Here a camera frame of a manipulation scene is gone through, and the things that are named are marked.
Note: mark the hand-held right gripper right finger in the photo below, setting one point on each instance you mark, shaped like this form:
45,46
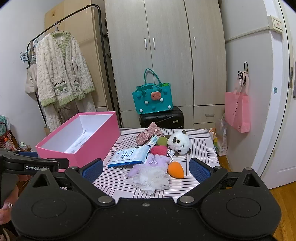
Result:
198,169

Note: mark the teal felt handbag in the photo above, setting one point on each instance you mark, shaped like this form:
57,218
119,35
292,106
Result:
143,102

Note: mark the person's left hand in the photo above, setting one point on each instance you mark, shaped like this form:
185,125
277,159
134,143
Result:
5,212

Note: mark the pink striped tablecloth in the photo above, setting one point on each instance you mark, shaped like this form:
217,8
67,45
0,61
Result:
203,148

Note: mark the cream green fluffy cardigan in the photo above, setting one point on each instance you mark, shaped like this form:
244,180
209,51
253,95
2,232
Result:
62,69

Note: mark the white mesh bath puff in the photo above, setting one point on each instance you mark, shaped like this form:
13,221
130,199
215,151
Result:
150,182

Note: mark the pink non-woven bag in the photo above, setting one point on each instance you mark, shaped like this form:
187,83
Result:
238,111

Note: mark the pink heart plush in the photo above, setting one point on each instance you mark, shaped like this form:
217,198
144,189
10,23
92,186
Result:
159,150

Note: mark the black suitcase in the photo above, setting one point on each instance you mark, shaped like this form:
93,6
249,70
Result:
161,119

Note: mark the white door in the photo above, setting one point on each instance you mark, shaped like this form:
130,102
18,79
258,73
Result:
284,139

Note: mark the green makeup sponge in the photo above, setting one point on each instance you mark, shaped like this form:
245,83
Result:
162,141

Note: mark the light wood wardrobe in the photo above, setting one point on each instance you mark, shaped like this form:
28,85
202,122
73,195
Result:
171,69

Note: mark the large blue white wipes pack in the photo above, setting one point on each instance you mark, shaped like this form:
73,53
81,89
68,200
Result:
129,155

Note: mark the beige wooden cabinet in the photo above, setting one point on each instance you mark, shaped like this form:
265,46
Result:
94,69

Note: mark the cream canvas tote bag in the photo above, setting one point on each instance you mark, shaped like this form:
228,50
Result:
31,78

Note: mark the brown woven basket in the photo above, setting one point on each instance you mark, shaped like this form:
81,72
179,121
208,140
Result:
7,139

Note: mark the pink floral scrunchie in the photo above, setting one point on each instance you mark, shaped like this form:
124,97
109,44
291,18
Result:
150,132

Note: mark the clear plastic bag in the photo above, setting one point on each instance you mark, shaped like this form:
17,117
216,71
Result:
222,143

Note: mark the orange makeup sponge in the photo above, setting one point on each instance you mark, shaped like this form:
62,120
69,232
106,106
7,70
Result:
175,170

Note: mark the cream fluffy pajama pants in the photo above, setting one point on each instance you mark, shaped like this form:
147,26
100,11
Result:
53,118

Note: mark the black clothes rack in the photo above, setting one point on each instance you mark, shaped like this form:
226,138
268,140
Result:
113,92

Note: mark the pink cardboard box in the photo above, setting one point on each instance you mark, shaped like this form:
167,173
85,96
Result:
97,143

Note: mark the small white wet wipes pack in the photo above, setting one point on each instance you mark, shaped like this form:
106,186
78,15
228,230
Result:
153,140

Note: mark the white brown panda plush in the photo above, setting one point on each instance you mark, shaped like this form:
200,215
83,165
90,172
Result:
180,142

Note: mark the white wall switch box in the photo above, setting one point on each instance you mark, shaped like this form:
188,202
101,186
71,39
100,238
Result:
276,23

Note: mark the purple plush toy with bow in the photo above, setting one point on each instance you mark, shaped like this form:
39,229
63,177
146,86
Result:
159,162

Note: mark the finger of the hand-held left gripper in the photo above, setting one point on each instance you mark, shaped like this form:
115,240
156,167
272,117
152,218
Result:
63,164
29,154

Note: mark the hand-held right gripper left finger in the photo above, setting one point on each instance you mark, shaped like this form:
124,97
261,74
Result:
92,170

